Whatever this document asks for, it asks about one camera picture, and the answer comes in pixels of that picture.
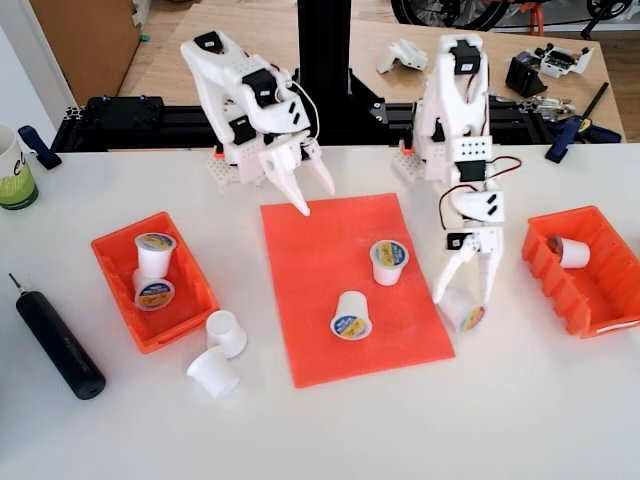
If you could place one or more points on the red lid white coffee pod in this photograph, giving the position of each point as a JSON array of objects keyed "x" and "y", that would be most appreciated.
[
  {"x": 226, "y": 335},
  {"x": 575, "y": 254},
  {"x": 460, "y": 307}
]

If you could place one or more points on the white crumpled sheet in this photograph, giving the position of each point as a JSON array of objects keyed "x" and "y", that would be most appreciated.
[{"x": 140, "y": 12}]

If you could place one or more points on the black aluminium frame post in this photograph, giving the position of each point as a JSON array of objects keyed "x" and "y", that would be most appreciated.
[{"x": 324, "y": 40}]

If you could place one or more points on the orange bin with white label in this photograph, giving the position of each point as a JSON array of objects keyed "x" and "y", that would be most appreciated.
[{"x": 607, "y": 290}]

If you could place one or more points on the black bicycle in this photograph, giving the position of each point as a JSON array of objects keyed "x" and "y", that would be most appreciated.
[{"x": 406, "y": 15}]

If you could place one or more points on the black aluminium frame rail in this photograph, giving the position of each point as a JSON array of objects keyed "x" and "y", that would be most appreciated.
[{"x": 185, "y": 125}]

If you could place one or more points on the blue lid white coffee pod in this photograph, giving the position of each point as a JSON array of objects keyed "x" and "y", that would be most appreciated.
[
  {"x": 389, "y": 255},
  {"x": 351, "y": 325},
  {"x": 152, "y": 295},
  {"x": 155, "y": 260}
]

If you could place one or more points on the white green mug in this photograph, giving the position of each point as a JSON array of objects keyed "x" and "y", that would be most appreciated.
[{"x": 15, "y": 190}]

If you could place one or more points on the brown wooden cabinet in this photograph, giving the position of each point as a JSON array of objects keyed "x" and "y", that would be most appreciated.
[{"x": 85, "y": 45}]

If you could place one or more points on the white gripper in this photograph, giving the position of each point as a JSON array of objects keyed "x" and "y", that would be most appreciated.
[
  {"x": 486, "y": 240},
  {"x": 281, "y": 161}
]

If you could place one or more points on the black plastic mounting block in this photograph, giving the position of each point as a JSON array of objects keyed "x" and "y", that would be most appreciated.
[{"x": 125, "y": 112}]

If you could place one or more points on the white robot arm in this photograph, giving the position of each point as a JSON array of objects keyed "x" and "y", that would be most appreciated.
[
  {"x": 220, "y": 75},
  {"x": 450, "y": 100}
]

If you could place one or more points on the white device with circuit board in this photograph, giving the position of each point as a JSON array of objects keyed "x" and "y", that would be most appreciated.
[{"x": 560, "y": 62}]

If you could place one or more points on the metal clamp tool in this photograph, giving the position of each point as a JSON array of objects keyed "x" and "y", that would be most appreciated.
[{"x": 550, "y": 107}]

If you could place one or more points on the black printed part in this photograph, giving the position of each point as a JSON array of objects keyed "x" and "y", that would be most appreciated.
[{"x": 525, "y": 77}]

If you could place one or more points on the blue bar clamp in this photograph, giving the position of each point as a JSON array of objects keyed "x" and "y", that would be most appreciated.
[
  {"x": 565, "y": 137},
  {"x": 37, "y": 147}
]

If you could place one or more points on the orange foam mat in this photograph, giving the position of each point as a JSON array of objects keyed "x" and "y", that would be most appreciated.
[{"x": 310, "y": 280}]

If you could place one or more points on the orange metal post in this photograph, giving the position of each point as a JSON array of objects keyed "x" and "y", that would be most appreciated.
[{"x": 538, "y": 17}]

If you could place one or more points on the orange plastic bin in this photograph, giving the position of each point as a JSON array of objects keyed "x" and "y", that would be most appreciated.
[{"x": 170, "y": 327}]

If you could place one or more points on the small green object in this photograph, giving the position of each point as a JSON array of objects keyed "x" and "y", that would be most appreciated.
[{"x": 145, "y": 39}]

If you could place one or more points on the black electric screwdriver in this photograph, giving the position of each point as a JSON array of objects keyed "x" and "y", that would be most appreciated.
[{"x": 60, "y": 345}]

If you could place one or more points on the white printed robot part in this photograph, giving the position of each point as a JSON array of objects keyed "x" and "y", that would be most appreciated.
[{"x": 395, "y": 57}]

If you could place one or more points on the wooden table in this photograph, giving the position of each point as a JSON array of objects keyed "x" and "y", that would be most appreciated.
[{"x": 167, "y": 75}]

